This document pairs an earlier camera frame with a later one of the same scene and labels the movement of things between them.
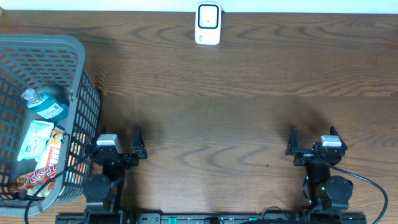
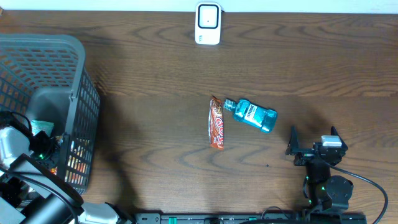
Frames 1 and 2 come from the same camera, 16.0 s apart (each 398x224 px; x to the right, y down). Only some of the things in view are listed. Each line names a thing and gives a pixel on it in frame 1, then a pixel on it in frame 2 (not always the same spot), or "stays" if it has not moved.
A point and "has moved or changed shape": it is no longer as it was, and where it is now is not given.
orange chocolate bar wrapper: x=35 y=178 has moved or changed shape
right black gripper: x=293 y=145 stays
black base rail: x=213 y=218 stays
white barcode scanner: x=208 y=23 stays
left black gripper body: x=128 y=160 to x=45 y=147
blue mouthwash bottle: x=45 y=106 to x=246 y=111
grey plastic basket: x=55 y=65 stays
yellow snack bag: x=49 y=158 has moved or changed shape
